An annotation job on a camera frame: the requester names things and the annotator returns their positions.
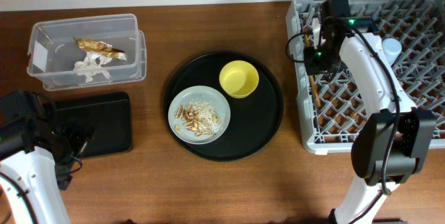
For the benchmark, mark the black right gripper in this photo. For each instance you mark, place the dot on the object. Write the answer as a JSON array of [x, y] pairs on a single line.
[[313, 58]]

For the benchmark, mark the light blue cup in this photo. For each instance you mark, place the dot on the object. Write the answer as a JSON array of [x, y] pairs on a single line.
[[392, 49]]

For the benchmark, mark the gold coffee sachet wrapper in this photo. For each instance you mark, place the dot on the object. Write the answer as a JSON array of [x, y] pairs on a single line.
[[101, 48]]

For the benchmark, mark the white tissue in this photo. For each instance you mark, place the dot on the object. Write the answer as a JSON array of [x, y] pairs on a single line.
[[92, 65]]

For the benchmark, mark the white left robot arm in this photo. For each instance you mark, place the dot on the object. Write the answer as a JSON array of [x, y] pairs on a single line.
[[39, 156]]

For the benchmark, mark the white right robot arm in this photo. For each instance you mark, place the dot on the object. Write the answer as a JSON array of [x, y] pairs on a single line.
[[394, 142]]

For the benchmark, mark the grey dishwasher rack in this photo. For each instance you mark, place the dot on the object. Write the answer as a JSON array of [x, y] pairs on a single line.
[[417, 24]]

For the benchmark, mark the clear plastic waste bin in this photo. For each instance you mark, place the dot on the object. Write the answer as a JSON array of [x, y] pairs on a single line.
[[57, 36]]

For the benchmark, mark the yellow bowl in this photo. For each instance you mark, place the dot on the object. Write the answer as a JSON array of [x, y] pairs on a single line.
[[239, 79]]

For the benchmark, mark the round black serving tray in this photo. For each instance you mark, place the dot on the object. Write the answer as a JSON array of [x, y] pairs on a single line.
[[254, 119]]

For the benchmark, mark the nut shells and rice scraps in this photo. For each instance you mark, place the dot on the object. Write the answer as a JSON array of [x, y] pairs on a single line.
[[199, 117]]

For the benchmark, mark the grey plate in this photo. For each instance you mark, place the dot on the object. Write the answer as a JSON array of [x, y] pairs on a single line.
[[197, 93]]

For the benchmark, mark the black rectangular tray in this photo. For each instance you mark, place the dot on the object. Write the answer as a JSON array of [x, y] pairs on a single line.
[[109, 115]]

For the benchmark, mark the white label on bin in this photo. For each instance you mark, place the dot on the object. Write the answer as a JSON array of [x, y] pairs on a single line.
[[40, 55]]

